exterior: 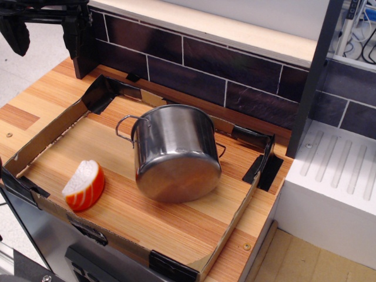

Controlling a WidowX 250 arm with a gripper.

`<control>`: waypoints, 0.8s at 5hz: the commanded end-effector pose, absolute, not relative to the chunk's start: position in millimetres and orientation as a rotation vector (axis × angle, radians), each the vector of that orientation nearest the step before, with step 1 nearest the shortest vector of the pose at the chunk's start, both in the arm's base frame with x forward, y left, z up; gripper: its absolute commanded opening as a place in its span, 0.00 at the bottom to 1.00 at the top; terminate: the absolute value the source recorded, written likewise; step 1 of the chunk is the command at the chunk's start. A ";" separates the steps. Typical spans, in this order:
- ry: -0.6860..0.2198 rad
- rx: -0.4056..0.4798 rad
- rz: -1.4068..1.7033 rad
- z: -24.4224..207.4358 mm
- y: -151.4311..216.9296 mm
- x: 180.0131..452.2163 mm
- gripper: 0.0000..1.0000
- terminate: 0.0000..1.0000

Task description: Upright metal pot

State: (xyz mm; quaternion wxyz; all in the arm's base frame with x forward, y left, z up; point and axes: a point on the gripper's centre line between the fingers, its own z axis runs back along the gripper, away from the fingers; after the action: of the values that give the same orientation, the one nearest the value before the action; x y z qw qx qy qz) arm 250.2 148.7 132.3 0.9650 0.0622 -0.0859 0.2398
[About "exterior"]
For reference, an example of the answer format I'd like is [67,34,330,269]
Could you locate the salmon sushi toy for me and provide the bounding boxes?
[62,160,105,212]

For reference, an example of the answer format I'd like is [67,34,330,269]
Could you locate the white drying rack sink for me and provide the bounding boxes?
[286,121,375,214]

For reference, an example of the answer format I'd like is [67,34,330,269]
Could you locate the stainless steel pot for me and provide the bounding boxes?
[118,105,222,203]

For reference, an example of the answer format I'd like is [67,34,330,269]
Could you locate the dark grey vertical post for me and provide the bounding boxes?
[286,1,343,158]

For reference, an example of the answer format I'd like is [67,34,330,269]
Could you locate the grey cabinet front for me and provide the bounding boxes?
[1,186,165,281]

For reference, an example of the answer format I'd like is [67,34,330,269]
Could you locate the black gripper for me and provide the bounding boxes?
[1,1,93,59]

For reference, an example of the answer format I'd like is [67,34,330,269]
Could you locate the cardboard fence with black tape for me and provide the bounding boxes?
[2,76,275,281]

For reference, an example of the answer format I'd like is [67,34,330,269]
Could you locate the black cables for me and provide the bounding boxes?
[337,0,376,64]

